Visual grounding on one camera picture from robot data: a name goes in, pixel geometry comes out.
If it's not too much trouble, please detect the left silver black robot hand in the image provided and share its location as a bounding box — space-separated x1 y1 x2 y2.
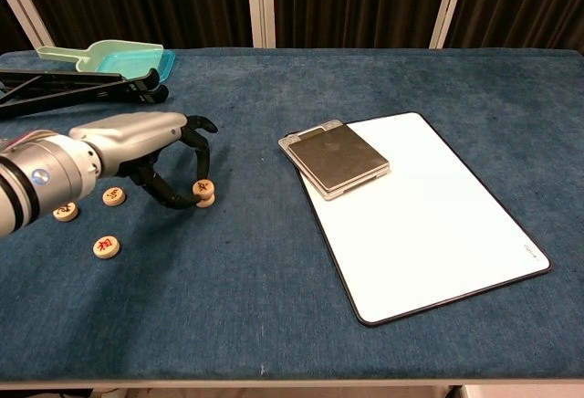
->
68 111 219 211

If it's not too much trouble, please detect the small wooden piece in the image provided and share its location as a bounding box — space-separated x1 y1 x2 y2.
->
92 235 122 260

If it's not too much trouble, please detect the blue translucent plastic tray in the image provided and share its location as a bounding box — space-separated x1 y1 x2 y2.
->
89 48 177 84

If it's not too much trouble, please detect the black folding stand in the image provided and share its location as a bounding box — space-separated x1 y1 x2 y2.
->
0 68 170 121

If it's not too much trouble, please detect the mint green plastic dustpan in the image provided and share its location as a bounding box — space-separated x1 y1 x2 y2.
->
36 39 164 75

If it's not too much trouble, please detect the black pleated curtain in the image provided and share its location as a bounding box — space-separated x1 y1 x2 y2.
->
0 0 36 55
444 0 584 56
11 0 255 50
272 0 454 50

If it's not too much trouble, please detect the blue felt table cover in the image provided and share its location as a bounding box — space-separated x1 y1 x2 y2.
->
0 47 584 382

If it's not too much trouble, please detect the silver digital kitchen scale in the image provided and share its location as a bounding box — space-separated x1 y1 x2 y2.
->
277 119 391 202

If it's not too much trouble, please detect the white board with black rim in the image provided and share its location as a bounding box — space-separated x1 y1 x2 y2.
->
298 111 553 327

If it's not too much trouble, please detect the white metal frame post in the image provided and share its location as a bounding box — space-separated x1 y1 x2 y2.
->
0 0 56 51
245 0 277 49
428 0 471 50

